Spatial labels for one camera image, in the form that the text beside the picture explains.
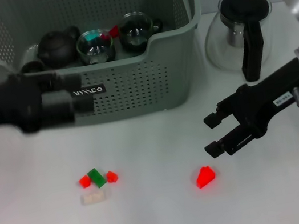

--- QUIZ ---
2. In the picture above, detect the glass teacup black sleeve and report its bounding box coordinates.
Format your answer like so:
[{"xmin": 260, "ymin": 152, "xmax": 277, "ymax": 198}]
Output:
[
  {"xmin": 73, "ymin": 26, "xmax": 117, "ymax": 68},
  {"xmin": 114, "ymin": 7, "xmax": 167, "ymax": 57}
]

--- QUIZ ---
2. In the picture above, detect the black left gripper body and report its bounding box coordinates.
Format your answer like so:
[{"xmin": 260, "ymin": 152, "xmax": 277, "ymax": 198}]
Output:
[{"xmin": 0, "ymin": 69, "xmax": 52, "ymax": 139}]

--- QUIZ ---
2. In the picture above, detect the large red slope toy brick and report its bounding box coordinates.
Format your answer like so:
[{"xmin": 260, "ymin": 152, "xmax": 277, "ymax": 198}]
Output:
[{"xmin": 193, "ymin": 165, "xmax": 218, "ymax": 190}]

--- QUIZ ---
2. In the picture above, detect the green toy brick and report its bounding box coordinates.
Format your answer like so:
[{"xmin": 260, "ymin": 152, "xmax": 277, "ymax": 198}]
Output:
[{"xmin": 86, "ymin": 167, "xmax": 108, "ymax": 190}]

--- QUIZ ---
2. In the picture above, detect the teal toy brick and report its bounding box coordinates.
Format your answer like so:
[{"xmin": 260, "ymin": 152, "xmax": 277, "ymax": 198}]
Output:
[{"xmin": 84, "ymin": 30, "xmax": 101, "ymax": 42}]

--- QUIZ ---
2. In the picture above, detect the white flat toy plate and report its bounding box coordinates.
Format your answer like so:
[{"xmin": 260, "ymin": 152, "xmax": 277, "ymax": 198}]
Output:
[{"xmin": 80, "ymin": 191, "xmax": 108, "ymax": 207}]

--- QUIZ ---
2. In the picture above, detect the dark clay teapot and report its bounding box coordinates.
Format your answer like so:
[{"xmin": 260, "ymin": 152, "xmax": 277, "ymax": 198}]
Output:
[{"xmin": 33, "ymin": 24, "xmax": 86, "ymax": 73}]

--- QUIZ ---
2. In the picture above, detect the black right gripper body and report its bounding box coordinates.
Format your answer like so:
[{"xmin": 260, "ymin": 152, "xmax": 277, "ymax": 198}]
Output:
[{"xmin": 230, "ymin": 57, "xmax": 299, "ymax": 142}]

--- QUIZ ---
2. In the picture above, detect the glass teapot black lid handle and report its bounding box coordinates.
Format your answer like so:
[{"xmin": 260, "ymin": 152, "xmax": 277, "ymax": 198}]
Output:
[{"xmin": 195, "ymin": 0, "xmax": 285, "ymax": 90}]

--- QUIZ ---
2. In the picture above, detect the grey perforated plastic storage basket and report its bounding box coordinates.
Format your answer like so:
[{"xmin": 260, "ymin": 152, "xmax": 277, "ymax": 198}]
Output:
[{"xmin": 0, "ymin": 0, "xmax": 220, "ymax": 142}]

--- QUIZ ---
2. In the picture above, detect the dark clay small teacup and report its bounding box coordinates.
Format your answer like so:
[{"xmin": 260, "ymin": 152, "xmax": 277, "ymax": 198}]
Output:
[{"xmin": 18, "ymin": 58, "xmax": 47, "ymax": 76}]

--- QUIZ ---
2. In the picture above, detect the dark red curved toy brick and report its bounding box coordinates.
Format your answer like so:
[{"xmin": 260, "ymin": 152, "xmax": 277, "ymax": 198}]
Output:
[{"xmin": 99, "ymin": 24, "xmax": 122, "ymax": 42}]

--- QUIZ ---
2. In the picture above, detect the small red toy brick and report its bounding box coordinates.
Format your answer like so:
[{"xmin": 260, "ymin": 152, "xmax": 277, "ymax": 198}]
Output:
[
  {"xmin": 105, "ymin": 169, "xmax": 119, "ymax": 184},
  {"xmin": 78, "ymin": 174, "xmax": 92, "ymax": 190}
]

